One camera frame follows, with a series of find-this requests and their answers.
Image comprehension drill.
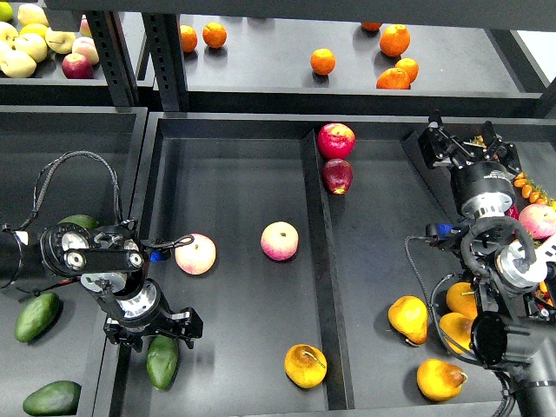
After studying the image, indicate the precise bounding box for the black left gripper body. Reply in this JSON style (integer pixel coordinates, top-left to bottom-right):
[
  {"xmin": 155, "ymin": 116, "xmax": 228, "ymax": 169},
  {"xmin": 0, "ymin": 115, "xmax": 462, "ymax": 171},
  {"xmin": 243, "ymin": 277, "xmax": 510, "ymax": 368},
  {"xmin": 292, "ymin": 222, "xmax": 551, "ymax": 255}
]
[{"xmin": 114, "ymin": 280, "xmax": 172, "ymax": 337}]

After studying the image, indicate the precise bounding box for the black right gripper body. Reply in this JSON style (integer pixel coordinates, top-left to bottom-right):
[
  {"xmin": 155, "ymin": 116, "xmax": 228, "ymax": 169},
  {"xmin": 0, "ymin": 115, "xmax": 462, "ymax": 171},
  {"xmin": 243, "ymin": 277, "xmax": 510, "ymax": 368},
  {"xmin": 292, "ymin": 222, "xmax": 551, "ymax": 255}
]
[{"xmin": 450, "ymin": 162, "xmax": 515, "ymax": 217}]

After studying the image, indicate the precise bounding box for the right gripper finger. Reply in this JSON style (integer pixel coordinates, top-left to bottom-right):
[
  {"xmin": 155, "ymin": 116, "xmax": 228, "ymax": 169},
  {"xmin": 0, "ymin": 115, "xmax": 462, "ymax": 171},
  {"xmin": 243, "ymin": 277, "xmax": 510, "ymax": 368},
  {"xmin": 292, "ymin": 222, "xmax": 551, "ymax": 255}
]
[
  {"xmin": 471, "ymin": 121, "xmax": 521, "ymax": 175},
  {"xmin": 418, "ymin": 109, "xmax": 467, "ymax": 169}
]

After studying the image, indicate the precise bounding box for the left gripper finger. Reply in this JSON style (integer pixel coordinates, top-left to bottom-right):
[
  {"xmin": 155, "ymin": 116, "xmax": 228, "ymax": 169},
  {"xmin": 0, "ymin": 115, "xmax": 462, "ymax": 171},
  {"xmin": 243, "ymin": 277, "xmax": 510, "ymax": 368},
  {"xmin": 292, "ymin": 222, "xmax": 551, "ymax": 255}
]
[
  {"xmin": 103, "ymin": 317, "xmax": 143, "ymax": 352},
  {"xmin": 169, "ymin": 307, "xmax": 203, "ymax": 349}
]

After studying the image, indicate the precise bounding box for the dark green avocado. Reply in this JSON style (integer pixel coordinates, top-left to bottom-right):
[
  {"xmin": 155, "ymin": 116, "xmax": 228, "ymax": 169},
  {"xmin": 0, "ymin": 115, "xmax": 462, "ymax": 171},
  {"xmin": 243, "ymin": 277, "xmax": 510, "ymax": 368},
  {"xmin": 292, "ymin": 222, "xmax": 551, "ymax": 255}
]
[{"xmin": 146, "ymin": 334, "xmax": 179, "ymax": 390}]

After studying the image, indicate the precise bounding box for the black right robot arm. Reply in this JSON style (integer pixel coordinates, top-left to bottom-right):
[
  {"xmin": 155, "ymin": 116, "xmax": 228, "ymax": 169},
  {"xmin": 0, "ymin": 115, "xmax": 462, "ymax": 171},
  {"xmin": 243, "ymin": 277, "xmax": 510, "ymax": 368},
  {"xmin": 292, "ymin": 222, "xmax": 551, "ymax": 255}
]
[{"xmin": 402, "ymin": 111, "xmax": 555, "ymax": 416}]

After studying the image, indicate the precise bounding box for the yellow pear under arm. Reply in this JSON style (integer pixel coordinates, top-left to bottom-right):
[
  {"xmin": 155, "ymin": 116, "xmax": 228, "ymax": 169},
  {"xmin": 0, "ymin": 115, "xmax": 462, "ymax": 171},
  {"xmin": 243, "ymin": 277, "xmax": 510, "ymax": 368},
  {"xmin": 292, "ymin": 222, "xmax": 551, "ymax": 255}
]
[{"xmin": 440, "ymin": 312, "xmax": 473, "ymax": 354}]

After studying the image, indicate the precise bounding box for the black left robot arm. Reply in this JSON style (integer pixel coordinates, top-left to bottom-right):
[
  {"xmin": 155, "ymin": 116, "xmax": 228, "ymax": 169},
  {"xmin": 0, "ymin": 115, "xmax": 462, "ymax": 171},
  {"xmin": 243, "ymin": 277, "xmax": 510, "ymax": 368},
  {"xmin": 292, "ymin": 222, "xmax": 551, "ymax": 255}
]
[{"xmin": 1, "ymin": 150, "xmax": 203, "ymax": 351}]

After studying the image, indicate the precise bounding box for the yellow pear behind arm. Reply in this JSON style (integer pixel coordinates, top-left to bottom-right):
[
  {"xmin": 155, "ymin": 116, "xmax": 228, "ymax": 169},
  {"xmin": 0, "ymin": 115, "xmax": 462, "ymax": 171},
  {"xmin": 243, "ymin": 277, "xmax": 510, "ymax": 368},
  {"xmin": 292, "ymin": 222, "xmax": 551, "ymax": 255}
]
[{"xmin": 446, "ymin": 282, "xmax": 478, "ymax": 321}]

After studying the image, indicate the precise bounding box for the avocado lying left tray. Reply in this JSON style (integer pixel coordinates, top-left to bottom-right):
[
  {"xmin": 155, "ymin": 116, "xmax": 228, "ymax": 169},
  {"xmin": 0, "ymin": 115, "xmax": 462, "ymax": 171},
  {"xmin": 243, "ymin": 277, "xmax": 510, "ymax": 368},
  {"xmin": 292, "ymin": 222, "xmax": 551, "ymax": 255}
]
[{"xmin": 14, "ymin": 293, "xmax": 61, "ymax": 343}]

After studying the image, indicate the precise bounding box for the avocado bottom left corner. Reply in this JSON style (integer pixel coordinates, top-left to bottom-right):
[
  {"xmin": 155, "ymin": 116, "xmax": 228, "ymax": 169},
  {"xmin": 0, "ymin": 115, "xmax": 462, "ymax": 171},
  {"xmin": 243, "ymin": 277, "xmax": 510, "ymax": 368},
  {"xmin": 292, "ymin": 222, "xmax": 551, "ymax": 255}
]
[{"xmin": 23, "ymin": 381, "xmax": 82, "ymax": 416}]

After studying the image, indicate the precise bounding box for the light green avocado top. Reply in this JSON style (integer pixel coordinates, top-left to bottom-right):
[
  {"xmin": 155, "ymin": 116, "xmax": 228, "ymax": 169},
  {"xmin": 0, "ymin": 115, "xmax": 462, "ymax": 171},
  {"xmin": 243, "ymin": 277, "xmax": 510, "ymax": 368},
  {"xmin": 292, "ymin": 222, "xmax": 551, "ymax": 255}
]
[{"xmin": 58, "ymin": 214, "xmax": 99, "ymax": 229}]

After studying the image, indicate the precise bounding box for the yellow pear beside divider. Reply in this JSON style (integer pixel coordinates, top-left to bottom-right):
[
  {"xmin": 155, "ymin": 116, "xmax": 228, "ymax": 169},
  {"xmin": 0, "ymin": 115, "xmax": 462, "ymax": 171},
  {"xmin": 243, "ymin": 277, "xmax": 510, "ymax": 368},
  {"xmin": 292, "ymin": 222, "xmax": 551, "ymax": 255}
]
[{"xmin": 387, "ymin": 295, "xmax": 428, "ymax": 346}]

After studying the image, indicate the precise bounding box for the upper cherry tomato bunch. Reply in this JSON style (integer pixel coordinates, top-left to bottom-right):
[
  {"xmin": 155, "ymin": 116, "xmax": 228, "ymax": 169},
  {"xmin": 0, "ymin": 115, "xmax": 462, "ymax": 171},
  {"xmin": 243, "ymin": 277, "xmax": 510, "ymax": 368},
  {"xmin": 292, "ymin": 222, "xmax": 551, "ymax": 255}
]
[{"xmin": 471, "ymin": 135, "xmax": 486, "ymax": 148}]

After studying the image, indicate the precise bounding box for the cherry tomato bunch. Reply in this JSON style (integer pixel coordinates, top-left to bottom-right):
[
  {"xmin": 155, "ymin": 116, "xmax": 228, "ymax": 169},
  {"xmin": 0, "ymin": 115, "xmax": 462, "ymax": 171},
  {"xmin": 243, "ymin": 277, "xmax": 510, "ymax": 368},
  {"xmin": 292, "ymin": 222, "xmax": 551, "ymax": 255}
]
[
  {"xmin": 535, "ymin": 281, "xmax": 554, "ymax": 307},
  {"xmin": 471, "ymin": 135, "xmax": 486, "ymax": 148}
]

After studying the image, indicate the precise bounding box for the red chili pepper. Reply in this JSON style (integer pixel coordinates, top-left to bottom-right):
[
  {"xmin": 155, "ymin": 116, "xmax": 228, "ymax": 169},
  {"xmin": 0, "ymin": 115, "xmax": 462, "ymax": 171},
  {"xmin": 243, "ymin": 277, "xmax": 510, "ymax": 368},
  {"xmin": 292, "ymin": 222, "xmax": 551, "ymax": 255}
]
[{"xmin": 505, "ymin": 205, "xmax": 520, "ymax": 220}]

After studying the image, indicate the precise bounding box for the orange cherry tomato sprig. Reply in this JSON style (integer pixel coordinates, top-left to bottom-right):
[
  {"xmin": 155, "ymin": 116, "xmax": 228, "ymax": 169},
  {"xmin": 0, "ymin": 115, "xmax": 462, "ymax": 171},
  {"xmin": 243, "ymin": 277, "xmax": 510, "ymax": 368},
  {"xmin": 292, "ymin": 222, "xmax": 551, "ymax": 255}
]
[{"xmin": 513, "ymin": 172, "xmax": 555, "ymax": 209}]

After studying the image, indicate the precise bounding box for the pink apple right tray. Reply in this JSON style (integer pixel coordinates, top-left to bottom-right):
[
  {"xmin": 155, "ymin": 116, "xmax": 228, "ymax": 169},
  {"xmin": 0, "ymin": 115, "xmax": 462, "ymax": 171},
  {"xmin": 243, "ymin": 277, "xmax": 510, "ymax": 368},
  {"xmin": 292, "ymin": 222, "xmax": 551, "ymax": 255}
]
[{"xmin": 519, "ymin": 203, "xmax": 555, "ymax": 240}]

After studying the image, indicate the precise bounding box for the orange at shelf edge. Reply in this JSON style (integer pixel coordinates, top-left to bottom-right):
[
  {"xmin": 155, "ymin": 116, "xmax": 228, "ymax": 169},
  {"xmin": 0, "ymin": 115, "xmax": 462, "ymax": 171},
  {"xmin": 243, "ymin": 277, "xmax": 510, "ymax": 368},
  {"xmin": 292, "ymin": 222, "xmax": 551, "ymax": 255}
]
[{"xmin": 376, "ymin": 68, "xmax": 411, "ymax": 89}]

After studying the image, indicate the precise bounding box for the white label card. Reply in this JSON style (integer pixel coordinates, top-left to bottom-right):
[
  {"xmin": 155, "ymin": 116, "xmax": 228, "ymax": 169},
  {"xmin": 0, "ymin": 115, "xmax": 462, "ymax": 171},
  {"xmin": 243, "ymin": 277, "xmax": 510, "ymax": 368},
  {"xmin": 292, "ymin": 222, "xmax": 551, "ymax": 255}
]
[{"xmin": 535, "ymin": 234, "xmax": 556, "ymax": 263}]

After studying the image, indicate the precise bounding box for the small orange right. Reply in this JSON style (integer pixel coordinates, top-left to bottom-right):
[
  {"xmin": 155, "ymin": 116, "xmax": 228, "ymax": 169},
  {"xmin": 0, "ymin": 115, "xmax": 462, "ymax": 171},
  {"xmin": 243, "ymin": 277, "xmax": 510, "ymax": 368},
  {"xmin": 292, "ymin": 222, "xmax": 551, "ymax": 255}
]
[{"xmin": 395, "ymin": 57, "xmax": 420, "ymax": 83}]

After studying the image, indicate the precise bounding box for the bright red apple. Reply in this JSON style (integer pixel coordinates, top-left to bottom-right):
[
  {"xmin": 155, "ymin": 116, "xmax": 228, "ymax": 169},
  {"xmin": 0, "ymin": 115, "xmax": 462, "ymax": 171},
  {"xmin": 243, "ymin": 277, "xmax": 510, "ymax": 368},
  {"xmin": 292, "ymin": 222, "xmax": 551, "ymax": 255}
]
[{"xmin": 317, "ymin": 122, "xmax": 356, "ymax": 160}]

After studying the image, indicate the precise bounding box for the lower cherry tomato bunch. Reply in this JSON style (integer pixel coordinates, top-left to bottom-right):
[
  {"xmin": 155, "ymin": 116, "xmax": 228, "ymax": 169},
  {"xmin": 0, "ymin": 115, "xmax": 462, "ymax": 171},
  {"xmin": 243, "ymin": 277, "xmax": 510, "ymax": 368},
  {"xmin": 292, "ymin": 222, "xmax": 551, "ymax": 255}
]
[{"xmin": 535, "ymin": 281, "xmax": 554, "ymax": 307}]

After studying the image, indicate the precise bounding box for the large orange upper right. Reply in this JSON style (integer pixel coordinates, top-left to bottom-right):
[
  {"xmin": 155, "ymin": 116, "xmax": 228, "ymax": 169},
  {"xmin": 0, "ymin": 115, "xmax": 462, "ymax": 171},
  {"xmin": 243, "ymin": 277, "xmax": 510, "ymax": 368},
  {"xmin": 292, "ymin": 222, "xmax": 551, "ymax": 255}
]
[{"xmin": 379, "ymin": 24, "xmax": 411, "ymax": 57}]

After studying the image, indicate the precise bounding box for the pink apple centre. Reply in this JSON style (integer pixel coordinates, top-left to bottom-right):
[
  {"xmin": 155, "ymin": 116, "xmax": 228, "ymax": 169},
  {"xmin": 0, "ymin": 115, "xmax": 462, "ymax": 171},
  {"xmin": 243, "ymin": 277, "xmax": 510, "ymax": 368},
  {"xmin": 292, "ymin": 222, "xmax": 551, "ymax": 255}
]
[{"xmin": 261, "ymin": 222, "xmax": 299, "ymax": 261}]

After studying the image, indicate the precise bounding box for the black top shelf beam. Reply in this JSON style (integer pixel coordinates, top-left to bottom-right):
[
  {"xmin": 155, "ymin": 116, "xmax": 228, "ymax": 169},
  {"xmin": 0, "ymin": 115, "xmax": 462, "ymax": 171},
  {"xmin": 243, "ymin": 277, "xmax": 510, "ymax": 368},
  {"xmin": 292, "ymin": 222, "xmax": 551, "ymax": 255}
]
[{"xmin": 46, "ymin": 0, "xmax": 555, "ymax": 32}]

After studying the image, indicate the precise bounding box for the orange under top shelf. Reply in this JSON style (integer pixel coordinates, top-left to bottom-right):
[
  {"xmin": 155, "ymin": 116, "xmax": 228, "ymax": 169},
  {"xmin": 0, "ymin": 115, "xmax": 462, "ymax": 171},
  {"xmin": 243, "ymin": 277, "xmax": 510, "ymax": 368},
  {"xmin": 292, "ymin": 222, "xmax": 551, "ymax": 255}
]
[{"xmin": 361, "ymin": 22, "xmax": 382, "ymax": 32}]

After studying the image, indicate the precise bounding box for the black middle tray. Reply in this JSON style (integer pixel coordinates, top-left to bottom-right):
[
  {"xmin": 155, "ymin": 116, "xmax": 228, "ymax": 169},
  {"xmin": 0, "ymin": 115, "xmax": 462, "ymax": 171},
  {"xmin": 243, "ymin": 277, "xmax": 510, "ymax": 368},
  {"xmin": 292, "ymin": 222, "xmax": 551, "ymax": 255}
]
[{"xmin": 106, "ymin": 115, "xmax": 502, "ymax": 416}]

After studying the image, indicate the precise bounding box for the orange upper shelf centre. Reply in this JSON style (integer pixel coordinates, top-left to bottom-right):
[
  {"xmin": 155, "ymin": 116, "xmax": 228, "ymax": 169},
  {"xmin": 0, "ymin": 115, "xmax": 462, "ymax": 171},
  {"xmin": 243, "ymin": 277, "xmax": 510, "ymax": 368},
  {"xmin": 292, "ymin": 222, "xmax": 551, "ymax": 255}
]
[{"xmin": 310, "ymin": 48, "xmax": 336, "ymax": 76}]

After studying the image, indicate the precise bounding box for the orange shelf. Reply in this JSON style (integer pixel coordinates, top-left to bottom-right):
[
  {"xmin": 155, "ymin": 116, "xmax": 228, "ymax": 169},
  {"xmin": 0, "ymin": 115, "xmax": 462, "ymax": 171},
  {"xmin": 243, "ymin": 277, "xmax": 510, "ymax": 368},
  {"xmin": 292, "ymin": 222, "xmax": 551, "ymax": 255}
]
[
  {"xmin": 310, "ymin": 48, "xmax": 336, "ymax": 76},
  {"xmin": 202, "ymin": 22, "xmax": 228, "ymax": 49}
]

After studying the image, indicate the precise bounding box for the black tray divider centre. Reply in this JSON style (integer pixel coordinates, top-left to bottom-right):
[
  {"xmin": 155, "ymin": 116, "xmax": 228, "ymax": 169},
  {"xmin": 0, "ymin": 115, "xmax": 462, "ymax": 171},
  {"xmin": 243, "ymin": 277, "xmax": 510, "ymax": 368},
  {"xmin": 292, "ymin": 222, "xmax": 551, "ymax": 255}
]
[{"xmin": 301, "ymin": 130, "xmax": 354, "ymax": 411}]

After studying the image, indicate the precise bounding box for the black left tray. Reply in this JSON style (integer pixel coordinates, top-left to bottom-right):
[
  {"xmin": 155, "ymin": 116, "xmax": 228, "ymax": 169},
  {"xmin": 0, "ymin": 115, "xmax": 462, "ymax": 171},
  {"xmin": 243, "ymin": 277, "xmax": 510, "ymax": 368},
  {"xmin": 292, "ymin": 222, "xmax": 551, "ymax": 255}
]
[{"xmin": 1, "ymin": 107, "xmax": 147, "ymax": 416}]

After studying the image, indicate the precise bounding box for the black upper shelf tray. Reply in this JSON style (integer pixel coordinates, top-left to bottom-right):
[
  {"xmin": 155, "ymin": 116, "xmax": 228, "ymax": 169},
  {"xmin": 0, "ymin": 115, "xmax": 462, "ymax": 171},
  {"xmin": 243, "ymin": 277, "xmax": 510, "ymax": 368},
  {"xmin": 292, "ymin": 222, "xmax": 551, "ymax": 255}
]
[{"xmin": 183, "ymin": 17, "xmax": 550, "ymax": 117}]

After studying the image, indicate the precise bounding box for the black upper left shelf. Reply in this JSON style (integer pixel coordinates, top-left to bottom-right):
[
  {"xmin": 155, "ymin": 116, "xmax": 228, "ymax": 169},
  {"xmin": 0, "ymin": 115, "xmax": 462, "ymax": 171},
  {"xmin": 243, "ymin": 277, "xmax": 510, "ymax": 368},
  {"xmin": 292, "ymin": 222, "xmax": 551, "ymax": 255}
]
[{"xmin": 1, "ymin": 1, "xmax": 154, "ymax": 107}]

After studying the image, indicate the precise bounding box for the orange upper shelf left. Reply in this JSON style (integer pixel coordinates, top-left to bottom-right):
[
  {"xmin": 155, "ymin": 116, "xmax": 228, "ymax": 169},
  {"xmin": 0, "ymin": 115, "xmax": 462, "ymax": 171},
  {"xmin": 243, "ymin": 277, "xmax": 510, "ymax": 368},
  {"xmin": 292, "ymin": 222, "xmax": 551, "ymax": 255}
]
[{"xmin": 202, "ymin": 22, "xmax": 228, "ymax": 49}]

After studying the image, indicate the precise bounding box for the red apple upper left shelf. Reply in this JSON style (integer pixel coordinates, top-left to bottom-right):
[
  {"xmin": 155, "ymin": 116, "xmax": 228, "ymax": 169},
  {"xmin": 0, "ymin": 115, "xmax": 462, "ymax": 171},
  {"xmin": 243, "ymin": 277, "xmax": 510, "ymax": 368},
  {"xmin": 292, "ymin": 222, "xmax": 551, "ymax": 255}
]
[{"xmin": 62, "ymin": 53, "xmax": 94, "ymax": 79}]

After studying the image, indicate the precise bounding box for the black perforated post centre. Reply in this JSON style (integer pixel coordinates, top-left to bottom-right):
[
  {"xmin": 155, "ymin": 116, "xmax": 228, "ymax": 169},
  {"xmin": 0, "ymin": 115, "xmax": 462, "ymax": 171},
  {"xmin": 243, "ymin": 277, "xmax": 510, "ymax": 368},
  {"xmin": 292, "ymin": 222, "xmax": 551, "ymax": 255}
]
[{"xmin": 142, "ymin": 12, "xmax": 189, "ymax": 112}]

